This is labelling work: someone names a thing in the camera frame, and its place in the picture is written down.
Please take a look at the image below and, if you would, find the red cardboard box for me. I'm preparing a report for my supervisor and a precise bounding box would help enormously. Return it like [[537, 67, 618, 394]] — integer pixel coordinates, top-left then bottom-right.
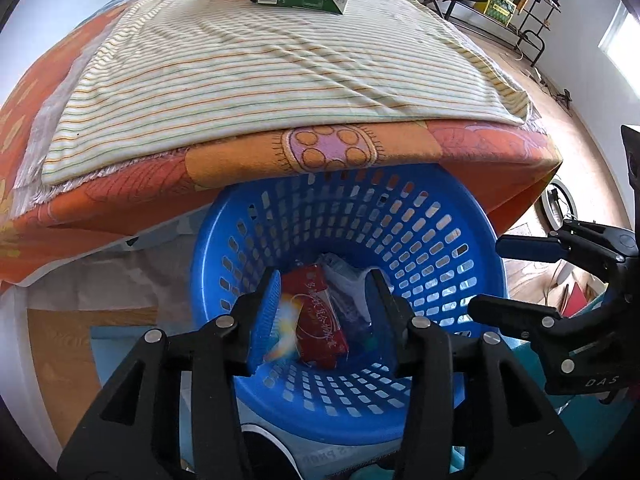
[[282, 264, 349, 370]]

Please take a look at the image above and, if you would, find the teal fruit print carton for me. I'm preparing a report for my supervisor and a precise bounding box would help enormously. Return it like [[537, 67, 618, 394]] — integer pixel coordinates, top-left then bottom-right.
[[265, 292, 303, 362]]

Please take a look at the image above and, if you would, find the white plastic bag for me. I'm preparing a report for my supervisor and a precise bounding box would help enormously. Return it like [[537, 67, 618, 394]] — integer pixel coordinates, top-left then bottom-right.
[[317, 254, 372, 340]]

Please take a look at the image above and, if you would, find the orange floral bed sheet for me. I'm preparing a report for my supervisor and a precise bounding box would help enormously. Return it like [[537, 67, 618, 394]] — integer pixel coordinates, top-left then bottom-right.
[[1, 10, 562, 287]]

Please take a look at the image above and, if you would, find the blue plastic mesh basket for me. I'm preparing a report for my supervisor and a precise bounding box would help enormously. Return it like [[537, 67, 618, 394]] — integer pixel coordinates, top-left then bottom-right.
[[191, 165, 506, 445]]

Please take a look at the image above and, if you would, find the black clothes rack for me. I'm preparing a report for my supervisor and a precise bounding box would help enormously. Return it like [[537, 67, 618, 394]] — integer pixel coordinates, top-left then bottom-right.
[[449, 0, 576, 68]]

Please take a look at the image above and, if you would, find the striped yellow towel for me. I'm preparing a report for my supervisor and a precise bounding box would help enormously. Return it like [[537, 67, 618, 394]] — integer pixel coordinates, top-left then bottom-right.
[[2, 0, 533, 207]]

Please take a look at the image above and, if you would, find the yellow green crate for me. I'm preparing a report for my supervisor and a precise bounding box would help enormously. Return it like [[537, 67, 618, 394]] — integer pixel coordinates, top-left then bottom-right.
[[473, 0, 516, 27]]

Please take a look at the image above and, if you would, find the white ring light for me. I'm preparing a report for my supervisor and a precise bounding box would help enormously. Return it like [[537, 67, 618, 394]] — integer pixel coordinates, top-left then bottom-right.
[[535, 177, 577, 232]]

